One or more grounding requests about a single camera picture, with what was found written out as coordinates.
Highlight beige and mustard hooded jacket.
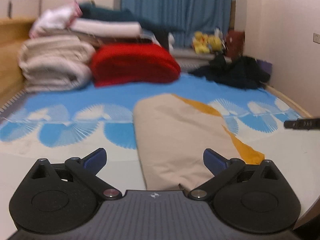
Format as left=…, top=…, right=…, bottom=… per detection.
left=133, top=94, right=265, bottom=191

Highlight black clothes pile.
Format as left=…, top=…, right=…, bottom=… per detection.
left=188, top=55, right=271, bottom=89

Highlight blue patterned bed sheet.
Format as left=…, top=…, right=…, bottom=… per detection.
left=1, top=74, right=319, bottom=239

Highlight purple box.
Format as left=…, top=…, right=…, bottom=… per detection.
left=257, top=60, right=273, bottom=75

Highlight red folded blanket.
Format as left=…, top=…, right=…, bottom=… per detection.
left=89, top=43, right=181, bottom=87

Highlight white folded quilt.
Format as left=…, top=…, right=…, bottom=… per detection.
left=18, top=35, right=95, bottom=93

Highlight dark red cushion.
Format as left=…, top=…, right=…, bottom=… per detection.
left=225, top=30, right=245, bottom=61

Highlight yellow plush toys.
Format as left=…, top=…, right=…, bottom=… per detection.
left=192, top=31, right=223, bottom=54

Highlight dark patterned folded blanket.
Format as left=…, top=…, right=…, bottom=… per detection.
left=30, top=29, right=153, bottom=47

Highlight white and pink folded cloth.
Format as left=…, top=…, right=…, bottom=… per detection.
left=29, top=0, right=82, bottom=38

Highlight wooden headboard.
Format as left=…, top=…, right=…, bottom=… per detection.
left=0, top=18, right=35, bottom=106

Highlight dark teal shark plush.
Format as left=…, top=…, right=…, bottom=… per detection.
left=79, top=2, right=184, bottom=50

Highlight blue curtain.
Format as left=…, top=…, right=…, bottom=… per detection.
left=121, top=0, right=232, bottom=47

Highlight wooden bed frame edge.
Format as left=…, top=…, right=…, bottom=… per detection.
left=264, top=85, right=313, bottom=118

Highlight wall switch plates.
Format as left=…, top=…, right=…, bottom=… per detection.
left=313, top=33, right=320, bottom=44

